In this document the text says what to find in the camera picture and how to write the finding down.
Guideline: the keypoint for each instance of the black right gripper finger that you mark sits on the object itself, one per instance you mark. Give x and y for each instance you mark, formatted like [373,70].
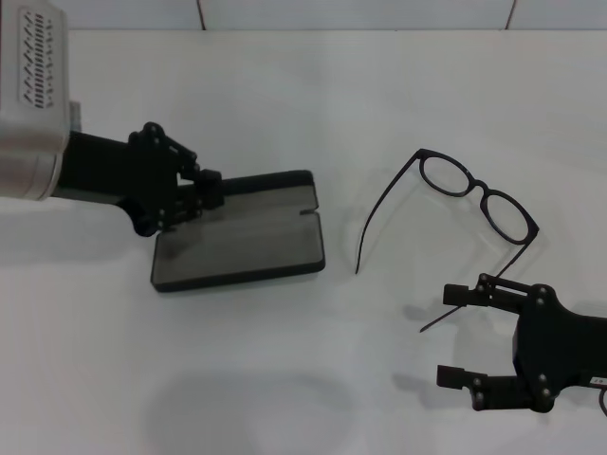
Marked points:
[498,295]
[498,391]

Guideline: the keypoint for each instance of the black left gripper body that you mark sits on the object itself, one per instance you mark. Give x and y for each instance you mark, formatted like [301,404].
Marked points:
[118,175]

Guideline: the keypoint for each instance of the black round-lens glasses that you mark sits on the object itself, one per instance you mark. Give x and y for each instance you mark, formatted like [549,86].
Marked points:
[483,186]

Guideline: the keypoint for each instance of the black glasses case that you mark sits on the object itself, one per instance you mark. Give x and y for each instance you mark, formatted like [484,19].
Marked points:
[237,246]

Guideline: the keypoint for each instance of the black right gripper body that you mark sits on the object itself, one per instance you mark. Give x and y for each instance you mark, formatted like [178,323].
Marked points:
[559,351]

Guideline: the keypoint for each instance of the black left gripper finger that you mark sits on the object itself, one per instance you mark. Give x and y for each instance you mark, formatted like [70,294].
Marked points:
[209,187]
[185,206]

